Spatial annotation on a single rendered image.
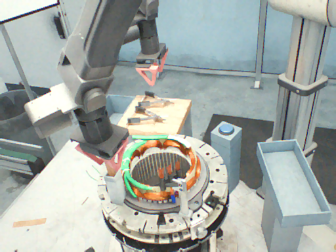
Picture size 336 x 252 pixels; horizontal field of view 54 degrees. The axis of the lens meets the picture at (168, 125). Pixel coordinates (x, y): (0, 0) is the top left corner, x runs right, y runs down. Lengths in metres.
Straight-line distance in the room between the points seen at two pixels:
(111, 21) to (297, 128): 0.77
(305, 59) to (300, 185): 0.33
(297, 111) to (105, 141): 0.61
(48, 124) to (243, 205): 0.77
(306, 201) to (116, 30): 0.63
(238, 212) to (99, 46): 0.82
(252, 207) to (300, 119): 0.33
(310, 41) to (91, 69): 0.63
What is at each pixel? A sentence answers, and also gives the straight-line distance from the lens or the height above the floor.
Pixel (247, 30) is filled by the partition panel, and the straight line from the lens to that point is 3.01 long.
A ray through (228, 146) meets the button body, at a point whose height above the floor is 1.01.
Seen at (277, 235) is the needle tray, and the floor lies 0.88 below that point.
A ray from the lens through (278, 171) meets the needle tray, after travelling 0.94.
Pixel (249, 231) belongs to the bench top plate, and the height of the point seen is 0.78.
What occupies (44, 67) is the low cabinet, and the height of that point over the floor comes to 0.35.
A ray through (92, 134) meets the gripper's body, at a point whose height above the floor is 1.32.
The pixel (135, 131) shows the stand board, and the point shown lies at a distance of 1.03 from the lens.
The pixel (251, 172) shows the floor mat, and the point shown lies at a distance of 2.34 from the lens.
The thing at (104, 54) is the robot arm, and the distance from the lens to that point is 0.46.
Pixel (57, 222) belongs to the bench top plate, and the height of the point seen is 0.78.
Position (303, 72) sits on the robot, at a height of 1.22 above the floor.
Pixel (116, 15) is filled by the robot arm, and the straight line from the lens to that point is 0.42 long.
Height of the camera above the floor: 1.69
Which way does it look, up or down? 38 degrees down
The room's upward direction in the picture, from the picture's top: 7 degrees counter-clockwise
